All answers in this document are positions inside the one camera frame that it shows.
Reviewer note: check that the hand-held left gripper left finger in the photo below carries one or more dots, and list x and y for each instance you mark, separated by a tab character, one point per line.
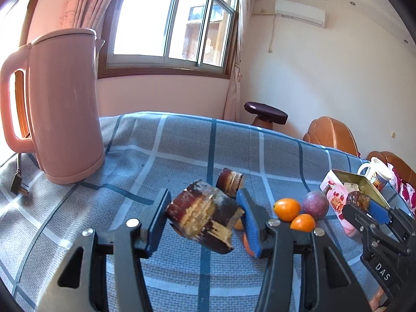
156	230

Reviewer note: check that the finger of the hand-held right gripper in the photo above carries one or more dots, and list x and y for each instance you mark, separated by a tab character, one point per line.
378	209
367	224

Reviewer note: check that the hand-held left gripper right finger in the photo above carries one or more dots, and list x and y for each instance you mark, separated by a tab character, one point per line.
252	227

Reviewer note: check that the dark water chestnut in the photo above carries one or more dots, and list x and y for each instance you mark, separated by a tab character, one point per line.
357	200

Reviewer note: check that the pink tin box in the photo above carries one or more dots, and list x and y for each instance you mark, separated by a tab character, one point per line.
338	198

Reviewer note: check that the large sugarcane piece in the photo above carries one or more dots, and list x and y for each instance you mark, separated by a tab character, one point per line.
201	211

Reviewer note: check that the small sugarcane piece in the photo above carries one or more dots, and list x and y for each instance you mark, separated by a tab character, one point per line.
229	180

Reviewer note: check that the person's right hand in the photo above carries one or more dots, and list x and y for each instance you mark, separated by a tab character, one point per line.
379	302

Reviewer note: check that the pink floral cloth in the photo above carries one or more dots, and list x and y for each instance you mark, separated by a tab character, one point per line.
406	191

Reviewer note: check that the white printed mug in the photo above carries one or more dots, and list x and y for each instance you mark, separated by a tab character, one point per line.
380	175

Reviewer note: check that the brown leather armchair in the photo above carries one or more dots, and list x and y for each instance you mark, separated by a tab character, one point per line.
330	133
401	162

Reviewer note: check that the purple passion fruit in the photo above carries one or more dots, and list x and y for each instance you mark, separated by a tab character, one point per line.
315	204

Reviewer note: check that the dark round stool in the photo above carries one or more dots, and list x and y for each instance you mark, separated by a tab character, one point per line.
265	110

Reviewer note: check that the pink patterned curtain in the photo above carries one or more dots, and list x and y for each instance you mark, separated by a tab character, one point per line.
87	0
234	97

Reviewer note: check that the black power plug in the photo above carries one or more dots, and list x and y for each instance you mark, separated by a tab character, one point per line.
19	185

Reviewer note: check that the pink electric kettle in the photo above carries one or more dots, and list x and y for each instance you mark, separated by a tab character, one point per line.
61	104

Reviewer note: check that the sliding glass window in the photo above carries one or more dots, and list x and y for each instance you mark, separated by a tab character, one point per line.
156	22

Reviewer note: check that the white air conditioner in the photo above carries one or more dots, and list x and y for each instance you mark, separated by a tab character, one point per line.
300	13

